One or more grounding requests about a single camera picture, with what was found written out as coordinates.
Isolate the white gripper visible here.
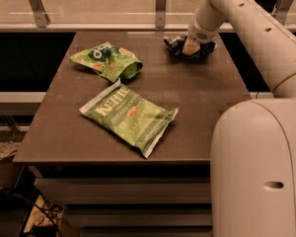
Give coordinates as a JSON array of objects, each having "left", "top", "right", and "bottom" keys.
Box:
[{"left": 182, "top": 14, "right": 224, "bottom": 56}]

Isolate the blue chip bag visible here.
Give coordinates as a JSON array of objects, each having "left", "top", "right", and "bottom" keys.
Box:
[{"left": 164, "top": 36, "right": 217, "bottom": 59}]

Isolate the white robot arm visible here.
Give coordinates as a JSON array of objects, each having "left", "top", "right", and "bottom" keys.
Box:
[{"left": 188, "top": 0, "right": 296, "bottom": 237}]

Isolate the green crumpled snack bag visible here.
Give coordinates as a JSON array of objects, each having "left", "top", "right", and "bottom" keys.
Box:
[{"left": 70, "top": 41, "right": 143, "bottom": 83}]

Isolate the green Kettle jalapeno chip bag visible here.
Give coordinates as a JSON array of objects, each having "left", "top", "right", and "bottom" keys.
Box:
[{"left": 80, "top": 80, "right": 179, "bottom": 158}]

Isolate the grey drawer cabinet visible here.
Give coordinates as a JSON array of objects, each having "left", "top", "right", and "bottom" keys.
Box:
[{"left": 14, "top": 33, "right": 249, "bottom": 237}]

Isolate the black device lower left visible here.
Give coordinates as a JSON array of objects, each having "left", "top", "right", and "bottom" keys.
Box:
[{"left": 0, "top": 185, "right": 63, "bottom": 237}]

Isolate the middle metal railing post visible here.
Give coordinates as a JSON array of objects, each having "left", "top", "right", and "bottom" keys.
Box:
[{"left": 155, "top": 0, "right": 167, "bottom": 29}]

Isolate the metal railing post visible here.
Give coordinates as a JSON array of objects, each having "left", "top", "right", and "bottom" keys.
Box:
[
  {"left": 273, "top": 0, "right": 293, "bottom": 25},
  {"left": 155, "top": 0, "right": 167, "bottom": 29},
  {"left": 29, "top": 0, "right": 50, "bottom": 28}
]

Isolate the right metal railing post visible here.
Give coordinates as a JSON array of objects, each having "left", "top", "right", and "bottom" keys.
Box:
[{"left": 273, "top": 0, "right": 293, "bottom": 25}]

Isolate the left metal railing post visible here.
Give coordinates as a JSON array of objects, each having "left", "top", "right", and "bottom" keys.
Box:
[{"left": 29, "top": 0, "right": 50, "bottom": 28}]

